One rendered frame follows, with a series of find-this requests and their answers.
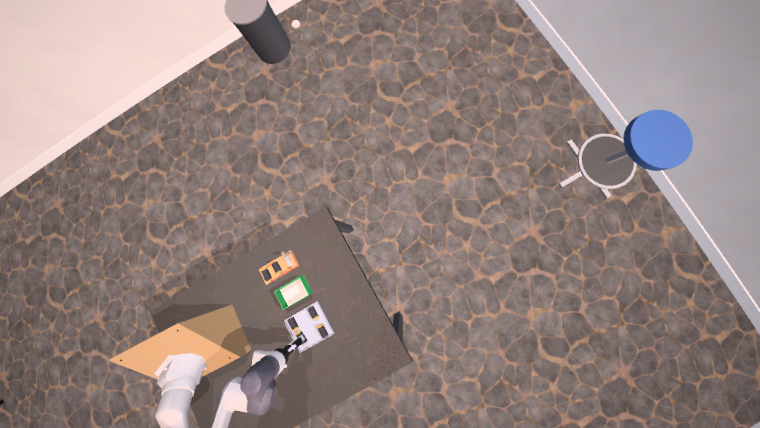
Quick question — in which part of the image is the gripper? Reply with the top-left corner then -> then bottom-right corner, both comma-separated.
274,335 -> 305,364

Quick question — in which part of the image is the green open box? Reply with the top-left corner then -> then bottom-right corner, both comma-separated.
274,276 -> 313,310

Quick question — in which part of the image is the dark grey cylinder with yellow top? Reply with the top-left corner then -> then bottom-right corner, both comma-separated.
295,330 -> 308,345
271,261 -> 283,275
260,267 -> 272,281
307,306 -> 319,320
287,317 -> 299,331
317,323 -> 329,339

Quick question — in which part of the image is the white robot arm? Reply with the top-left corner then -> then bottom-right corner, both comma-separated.
154,350 -> 287,428

